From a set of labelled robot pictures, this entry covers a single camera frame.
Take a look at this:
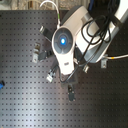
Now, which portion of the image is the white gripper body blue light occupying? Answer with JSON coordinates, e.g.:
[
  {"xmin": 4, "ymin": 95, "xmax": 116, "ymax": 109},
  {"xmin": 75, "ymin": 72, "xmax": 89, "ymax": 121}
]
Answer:
[{"xmin": 52, "ymin": 27, "xmax": 75, "ymax": 75}]

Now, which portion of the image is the white cable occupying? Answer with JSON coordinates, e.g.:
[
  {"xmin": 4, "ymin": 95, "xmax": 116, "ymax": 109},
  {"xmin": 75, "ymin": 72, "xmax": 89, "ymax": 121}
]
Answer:
[{"xmin": 39, "ymin": 0, "xmax": 128, "ymax": 61}]

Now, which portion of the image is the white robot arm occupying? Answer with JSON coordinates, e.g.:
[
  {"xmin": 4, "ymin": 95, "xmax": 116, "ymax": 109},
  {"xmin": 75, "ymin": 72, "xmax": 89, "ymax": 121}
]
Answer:
[{"xmin": 52, "ymin": 0, "xmax": 128, "ymax": 75}]

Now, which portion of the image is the black perforated breadboard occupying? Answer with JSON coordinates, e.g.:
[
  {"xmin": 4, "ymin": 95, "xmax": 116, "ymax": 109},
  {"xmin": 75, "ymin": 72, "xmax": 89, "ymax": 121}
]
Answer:
[{"xmin": 0, "ymin": 11, "xmax": 128, "ymax": 128}]

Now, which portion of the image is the metal cable clip upper left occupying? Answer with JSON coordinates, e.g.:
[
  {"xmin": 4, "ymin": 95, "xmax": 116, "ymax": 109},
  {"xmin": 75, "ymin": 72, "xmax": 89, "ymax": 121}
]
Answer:
[{"xmin": 39, "ymin": 26, "xmax": 48, "ymax": 35}]

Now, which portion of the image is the metal cable clip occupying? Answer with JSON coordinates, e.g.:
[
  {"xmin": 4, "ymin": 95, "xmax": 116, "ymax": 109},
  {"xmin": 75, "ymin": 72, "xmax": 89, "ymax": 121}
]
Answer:
[
  {"xmin": 39, "ymin": 26, "xmax": 48, "ymax": 35},
  {"xmin": 32, "ymin": 43, "xmax": 40, "ymax": 63},
  {"xmin": 68, "ymin": 85, "xmax": 75, "ymax": 101},
  {"xmin": 101, "ymin": 58, "xmax": 108, "ymax": 69},
  {"xmin": 38, "ymin": 51, "xmax": 50, "ymax": 61}
]

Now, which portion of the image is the metal cable clip middle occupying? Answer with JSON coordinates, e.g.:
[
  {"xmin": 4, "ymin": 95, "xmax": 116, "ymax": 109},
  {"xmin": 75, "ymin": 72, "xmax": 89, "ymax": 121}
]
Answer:
[{"xmin": 38, "ymin": 51, "xmax": 50, "ymax": 61}]

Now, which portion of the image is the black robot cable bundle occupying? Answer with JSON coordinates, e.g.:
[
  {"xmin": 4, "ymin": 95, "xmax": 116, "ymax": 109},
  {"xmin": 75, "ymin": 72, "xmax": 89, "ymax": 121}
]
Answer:
[{"xmin": 59, "ymin": 13, "xmax": 118, "ymax": 84}]

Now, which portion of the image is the white cable connector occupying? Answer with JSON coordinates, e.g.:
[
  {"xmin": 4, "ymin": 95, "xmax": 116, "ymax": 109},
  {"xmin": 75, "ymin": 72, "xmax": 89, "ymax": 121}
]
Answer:
[{"xmin": 46, "ymin": 70, "xmax": 56, "ymax": 82}]

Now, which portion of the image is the metal cable clip right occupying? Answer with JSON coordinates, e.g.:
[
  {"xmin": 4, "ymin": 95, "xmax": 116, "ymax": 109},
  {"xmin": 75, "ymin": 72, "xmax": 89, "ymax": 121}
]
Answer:
[{"xmin": 101, "ymin": 58, "xmax": 108, "ymax": 69}]

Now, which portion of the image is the metal cable clip bottom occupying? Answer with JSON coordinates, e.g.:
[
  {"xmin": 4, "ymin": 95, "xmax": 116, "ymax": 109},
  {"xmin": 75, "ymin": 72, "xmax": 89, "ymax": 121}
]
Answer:
[{"xmin": 68, "ymin": 85, "xmax": 75, "ymax": 101}]

